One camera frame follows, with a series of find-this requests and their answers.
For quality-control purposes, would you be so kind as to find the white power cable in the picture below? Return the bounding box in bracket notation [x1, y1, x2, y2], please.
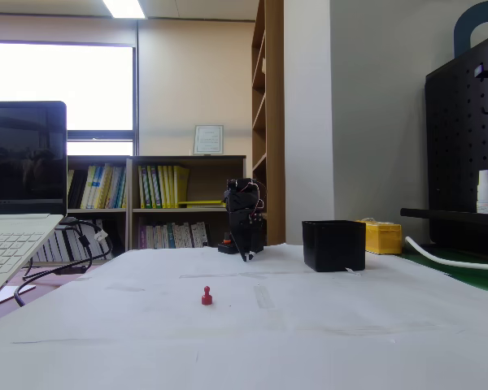
[404, 235, 488, 275]

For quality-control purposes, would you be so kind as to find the black square container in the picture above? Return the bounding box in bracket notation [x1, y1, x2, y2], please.
[301, 219, 367, 273]

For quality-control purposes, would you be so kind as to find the white plastic bottle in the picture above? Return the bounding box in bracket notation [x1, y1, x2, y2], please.
[475, 169, 488, 215]

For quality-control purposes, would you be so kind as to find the mixed colour book row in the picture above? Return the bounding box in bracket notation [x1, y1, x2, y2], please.
[68, 163, 128, 210]

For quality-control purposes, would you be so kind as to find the black pegboard shelf rail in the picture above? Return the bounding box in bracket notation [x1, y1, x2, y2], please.
[400, 207, 488, 227]

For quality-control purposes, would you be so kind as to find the white card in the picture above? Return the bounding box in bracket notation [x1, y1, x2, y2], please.
[0, 284, 37, 306]

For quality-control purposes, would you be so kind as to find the flat yellow book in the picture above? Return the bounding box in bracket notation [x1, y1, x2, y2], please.
[177, 199, 228, 209]

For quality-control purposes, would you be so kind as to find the dark teal arch panel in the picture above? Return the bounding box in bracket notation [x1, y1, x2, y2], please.
[453, 0, 488, 59]

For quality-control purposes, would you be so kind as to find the green desk mat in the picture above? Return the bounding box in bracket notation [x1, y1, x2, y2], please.
[398, 243, 488, 298]

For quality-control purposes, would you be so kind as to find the white laptop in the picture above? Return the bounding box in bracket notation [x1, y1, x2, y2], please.
[0, 100, 68, 310]

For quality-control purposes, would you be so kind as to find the orange black clamp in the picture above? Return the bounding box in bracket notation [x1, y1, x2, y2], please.
[217, 230, 236, 256]

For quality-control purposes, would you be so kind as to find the black usb cable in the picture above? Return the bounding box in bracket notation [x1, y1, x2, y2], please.
[22, 221, 94, 282]
[14, 227, 115, 309]

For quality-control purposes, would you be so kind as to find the yellow cardboard box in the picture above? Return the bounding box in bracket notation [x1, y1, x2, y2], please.
[355, 218, 403, 256]

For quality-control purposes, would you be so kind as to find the low wooden bookshelf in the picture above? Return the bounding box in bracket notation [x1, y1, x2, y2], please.
[126, 154, 247, 251]
[67, 155, 132, 261]

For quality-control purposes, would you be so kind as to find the white paper table cover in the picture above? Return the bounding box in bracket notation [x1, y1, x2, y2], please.
[0, 242, 488, 390]

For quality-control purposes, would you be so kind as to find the red white servo wire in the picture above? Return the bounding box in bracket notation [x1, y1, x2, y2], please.
[246, 182, 266, 212]

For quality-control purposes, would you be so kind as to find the white binder row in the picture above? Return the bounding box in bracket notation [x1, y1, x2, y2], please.
[32, 219, 115, 263]

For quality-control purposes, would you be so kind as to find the yellow green book row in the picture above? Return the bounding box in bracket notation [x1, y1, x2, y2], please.
[137, 164, 190, 210]

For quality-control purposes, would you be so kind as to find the window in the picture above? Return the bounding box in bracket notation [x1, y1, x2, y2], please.
[0, 39, 137, 158]

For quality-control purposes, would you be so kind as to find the black pegboard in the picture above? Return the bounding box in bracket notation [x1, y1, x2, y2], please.
[425, 28, 488, 254]

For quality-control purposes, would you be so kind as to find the tall wooden bookshelf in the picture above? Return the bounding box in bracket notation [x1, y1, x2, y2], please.
[251, 0, 285, 247]

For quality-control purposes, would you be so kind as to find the ceiling light panel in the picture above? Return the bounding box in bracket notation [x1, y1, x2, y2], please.
[101, 0, 147, 20]

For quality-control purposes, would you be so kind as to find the purple white book row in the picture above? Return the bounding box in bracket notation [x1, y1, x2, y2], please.
[137, 221, 211, 250]

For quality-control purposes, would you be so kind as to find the framed certificate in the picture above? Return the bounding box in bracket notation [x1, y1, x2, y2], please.
[193, 124, 224, 156]

